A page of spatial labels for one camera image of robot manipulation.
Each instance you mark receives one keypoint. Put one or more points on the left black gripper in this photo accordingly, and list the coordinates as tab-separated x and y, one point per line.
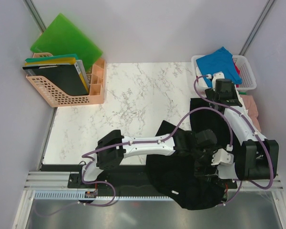
199	170

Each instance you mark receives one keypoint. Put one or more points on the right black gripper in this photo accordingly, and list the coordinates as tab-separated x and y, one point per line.
210	94

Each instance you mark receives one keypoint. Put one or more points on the black t shirt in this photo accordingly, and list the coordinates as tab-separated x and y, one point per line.
174	177

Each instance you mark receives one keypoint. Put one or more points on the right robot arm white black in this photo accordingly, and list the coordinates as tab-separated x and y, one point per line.
248	155

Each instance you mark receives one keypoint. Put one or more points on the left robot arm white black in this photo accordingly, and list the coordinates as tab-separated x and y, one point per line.
114	147

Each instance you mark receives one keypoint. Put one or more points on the red garment in basket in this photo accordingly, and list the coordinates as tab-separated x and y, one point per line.
238	72

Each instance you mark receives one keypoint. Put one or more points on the blue folded t shirt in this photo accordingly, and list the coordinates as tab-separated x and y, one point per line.
219	61

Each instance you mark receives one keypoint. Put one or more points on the white crumpled t shirt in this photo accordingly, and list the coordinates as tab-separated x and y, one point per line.
255	121

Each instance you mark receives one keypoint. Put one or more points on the pink t shirt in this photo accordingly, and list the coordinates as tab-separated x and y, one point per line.
250	106

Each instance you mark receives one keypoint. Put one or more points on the white laundry basket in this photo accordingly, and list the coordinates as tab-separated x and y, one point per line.
246	73

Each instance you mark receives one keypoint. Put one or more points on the orange compartment organizer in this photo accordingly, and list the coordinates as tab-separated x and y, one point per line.
97	74

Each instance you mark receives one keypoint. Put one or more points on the teal folder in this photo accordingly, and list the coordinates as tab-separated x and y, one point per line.
45	58

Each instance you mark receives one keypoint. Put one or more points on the yellow folder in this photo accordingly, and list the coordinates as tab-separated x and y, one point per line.
42	61

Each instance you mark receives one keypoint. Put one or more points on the black folder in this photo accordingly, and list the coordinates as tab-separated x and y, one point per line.
65	76

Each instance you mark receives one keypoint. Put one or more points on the orange file basket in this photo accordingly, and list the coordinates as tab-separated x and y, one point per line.
53	94

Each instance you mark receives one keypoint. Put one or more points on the green plastic board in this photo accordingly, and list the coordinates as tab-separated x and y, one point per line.
62	37

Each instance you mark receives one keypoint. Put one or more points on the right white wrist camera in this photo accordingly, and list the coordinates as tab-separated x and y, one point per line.
214	77

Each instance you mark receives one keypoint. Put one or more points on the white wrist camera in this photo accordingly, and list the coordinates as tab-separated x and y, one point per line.
222	157
214	77

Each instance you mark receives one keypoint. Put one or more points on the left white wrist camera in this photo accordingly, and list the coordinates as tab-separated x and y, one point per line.
222	157

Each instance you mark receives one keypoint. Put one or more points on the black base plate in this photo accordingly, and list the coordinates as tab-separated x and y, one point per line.
128	180

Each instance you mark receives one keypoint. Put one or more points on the white slotted cable duct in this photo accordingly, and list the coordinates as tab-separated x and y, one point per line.
84	195

